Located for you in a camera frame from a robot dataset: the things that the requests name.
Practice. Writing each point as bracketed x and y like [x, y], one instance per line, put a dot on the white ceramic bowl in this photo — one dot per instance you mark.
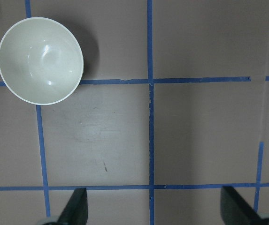
[41, 61]

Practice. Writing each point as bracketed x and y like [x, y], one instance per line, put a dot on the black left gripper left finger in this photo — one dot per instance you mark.
[76, 210]

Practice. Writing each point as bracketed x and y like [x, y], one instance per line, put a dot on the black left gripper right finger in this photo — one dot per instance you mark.
[234, 210]

